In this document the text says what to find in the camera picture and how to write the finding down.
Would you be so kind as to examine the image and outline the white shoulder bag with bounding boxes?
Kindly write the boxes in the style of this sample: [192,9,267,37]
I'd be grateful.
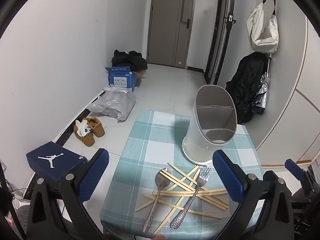
[246,3,279,54]

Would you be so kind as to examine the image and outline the navy Jordan shoe box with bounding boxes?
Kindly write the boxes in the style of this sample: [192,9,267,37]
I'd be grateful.
[26,141,88,181]

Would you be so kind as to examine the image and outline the silver fork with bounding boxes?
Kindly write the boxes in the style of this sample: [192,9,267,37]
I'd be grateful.
[170,167,211,230]

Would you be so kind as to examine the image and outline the tan boot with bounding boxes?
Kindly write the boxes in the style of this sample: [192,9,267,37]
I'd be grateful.
[83,117,105,138]
[74,119,95,147]

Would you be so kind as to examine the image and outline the silver folded umbrella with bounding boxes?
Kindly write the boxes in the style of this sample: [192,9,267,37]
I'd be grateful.
[252,54,272,115]

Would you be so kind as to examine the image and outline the teal plaid tablecloth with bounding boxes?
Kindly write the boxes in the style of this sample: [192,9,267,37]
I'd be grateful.
[99,109,266,239]

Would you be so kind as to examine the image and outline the white utensil holder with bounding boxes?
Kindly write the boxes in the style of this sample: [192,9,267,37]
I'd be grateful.
[182,85,237,166]

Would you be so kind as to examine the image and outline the silver spoon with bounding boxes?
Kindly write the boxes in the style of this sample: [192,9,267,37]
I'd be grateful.
[142,167,173,233]

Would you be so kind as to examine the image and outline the black hanging jacket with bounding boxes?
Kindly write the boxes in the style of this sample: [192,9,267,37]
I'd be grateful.
[226,51,267,124]

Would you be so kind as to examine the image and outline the grey plastic parcel bag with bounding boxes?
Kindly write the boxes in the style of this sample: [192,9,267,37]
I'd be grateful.
[87,86,137,121]

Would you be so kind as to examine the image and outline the blue facial tissue box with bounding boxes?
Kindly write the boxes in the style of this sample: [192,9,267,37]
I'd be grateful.
[105,67,137,92]

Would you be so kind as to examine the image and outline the black bag on floor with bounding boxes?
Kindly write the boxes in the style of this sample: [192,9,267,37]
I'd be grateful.
[111,50,148,73]

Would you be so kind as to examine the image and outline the black framed side door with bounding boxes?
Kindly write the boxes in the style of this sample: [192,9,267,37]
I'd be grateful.
[204,0,236,85]

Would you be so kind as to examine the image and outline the grey entrance door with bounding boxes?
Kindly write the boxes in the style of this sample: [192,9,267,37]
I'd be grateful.
[147,0,195,69]

